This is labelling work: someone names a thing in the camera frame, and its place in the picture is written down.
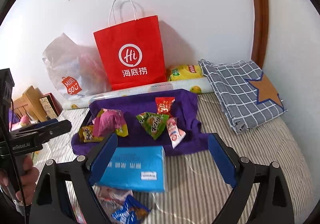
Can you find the wooden chair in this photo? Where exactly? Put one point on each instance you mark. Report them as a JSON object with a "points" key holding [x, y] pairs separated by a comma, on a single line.
{"points": [[29, 105]]}

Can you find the blue snack packet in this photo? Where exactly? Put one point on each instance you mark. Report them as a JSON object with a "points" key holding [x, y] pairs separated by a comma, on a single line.
{"points": [[131, 212]]}

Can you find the purple towel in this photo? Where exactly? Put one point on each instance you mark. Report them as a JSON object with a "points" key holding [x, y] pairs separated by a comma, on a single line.
{"points": [[184, 108]]}

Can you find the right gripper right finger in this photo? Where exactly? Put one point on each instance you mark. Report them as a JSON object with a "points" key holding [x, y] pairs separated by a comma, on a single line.
{"points": [[273, 201]]}

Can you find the red Haidilao paper bag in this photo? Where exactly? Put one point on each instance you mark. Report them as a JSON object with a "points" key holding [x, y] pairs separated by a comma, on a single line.
{"points": [[132, 52]]}

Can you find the red small snack packet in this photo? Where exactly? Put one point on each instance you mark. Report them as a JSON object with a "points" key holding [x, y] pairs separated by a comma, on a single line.
{"points": [[164, 105]]}

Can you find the plush toys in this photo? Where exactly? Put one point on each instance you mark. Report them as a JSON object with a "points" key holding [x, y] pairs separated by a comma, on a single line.
{"points": [[15, 122]]}

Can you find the green snack packet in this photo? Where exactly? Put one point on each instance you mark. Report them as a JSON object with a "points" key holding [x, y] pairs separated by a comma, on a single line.
{"points": [[153, 123]]}

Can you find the rolled fruit print mat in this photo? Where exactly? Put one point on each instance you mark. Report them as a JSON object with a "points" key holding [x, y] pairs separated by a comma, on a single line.
{"points": [[198, 86]]}

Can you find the grey checked folded cloth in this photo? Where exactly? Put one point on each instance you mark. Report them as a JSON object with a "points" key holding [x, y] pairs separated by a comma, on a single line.
{"points": [[246, 95]]}

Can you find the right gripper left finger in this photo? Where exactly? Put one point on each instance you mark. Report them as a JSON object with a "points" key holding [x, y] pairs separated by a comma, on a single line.
{"points": [[51, 203]]}

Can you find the large magenta snack bag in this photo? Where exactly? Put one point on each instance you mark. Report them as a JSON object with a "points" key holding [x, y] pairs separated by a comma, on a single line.
{"points": [[108, 120]]}

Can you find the white printed snack packet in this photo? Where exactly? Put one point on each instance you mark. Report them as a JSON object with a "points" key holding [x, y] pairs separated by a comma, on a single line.
{"points": [[112, 199]]}

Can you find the pink white candy packet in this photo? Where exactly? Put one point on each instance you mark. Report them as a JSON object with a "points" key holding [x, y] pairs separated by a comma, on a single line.
{"points": [[176, 135]]}

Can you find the brown wooden door frame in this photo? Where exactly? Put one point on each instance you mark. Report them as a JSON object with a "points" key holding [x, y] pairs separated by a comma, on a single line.
{"points": [[260, 34]]}

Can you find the person's left hand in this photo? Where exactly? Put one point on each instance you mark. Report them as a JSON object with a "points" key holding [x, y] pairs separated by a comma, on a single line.
{"points": [[28, 180]]}

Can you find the white Miniso plastic bag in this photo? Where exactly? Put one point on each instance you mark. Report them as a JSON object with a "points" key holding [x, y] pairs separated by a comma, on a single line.
{"points": [[76, 71]]}

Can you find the decorated gift box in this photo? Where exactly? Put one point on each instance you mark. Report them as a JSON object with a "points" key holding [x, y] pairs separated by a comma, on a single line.
{"points": [[50, 105]]}

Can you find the yellow triangular snack packet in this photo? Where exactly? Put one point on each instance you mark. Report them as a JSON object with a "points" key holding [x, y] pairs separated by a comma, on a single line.
{"points": [[86, 135]]}

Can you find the yellow tea drink pack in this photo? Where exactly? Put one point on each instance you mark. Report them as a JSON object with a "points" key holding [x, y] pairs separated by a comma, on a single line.
{"points": [[183, 72]]}

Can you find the blue tissue pack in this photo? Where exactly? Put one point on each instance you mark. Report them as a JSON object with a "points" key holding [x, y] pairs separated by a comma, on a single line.
{"points": [[136, 168]]}

